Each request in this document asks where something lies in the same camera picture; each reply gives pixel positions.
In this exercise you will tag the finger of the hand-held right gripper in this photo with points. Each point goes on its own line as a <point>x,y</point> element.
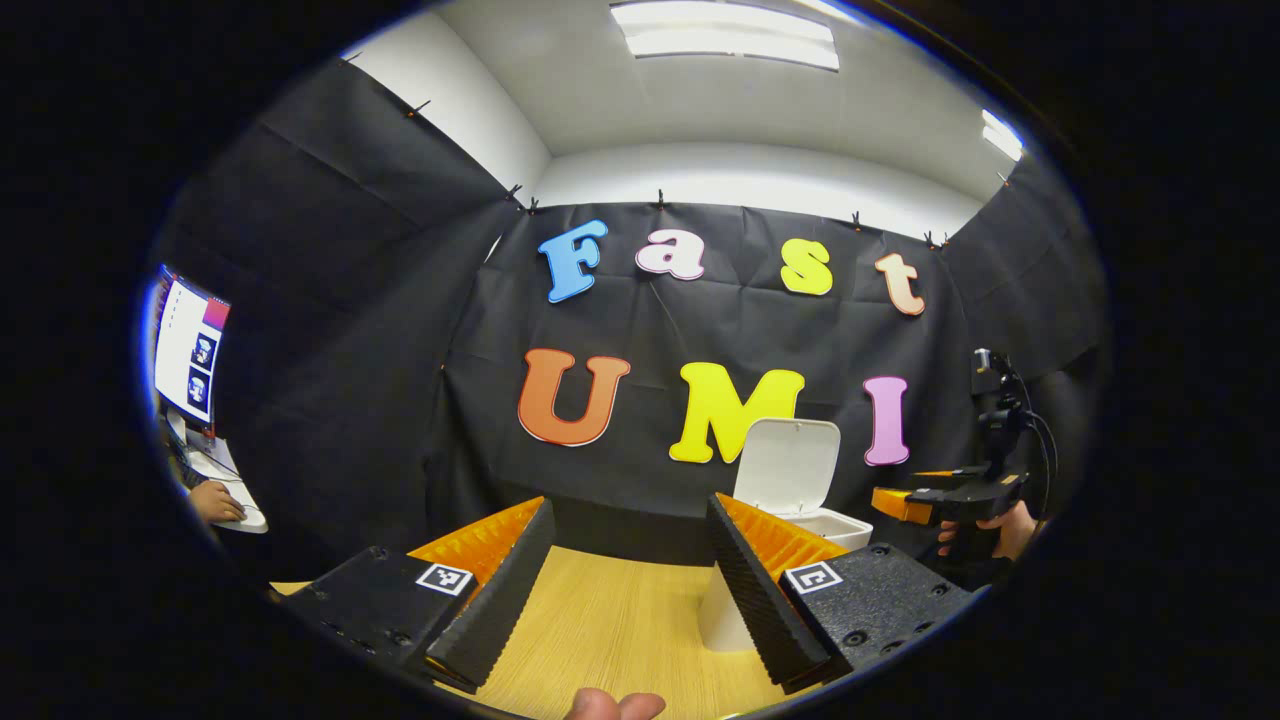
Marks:
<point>895,503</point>

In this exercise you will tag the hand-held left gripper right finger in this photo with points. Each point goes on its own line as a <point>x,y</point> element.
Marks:
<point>755,600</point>

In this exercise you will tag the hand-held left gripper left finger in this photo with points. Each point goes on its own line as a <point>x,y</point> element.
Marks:
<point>505,600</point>

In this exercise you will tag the white desktop garbage bin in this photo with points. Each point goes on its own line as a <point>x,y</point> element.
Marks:
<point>790,465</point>

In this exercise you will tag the wooden desktop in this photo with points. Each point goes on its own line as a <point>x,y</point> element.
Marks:
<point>610,620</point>

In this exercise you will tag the black backdrop cloth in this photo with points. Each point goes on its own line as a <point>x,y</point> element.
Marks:
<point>400,400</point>

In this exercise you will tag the white keyboard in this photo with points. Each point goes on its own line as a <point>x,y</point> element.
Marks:
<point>215,462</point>

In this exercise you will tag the small ceiling light panel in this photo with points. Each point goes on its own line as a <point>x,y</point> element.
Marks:
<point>1003,135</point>

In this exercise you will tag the computer monitor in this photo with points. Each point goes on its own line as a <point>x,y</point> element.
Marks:
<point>190,345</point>

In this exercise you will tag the large ceiling light panel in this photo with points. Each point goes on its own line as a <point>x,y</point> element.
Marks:
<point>725,35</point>

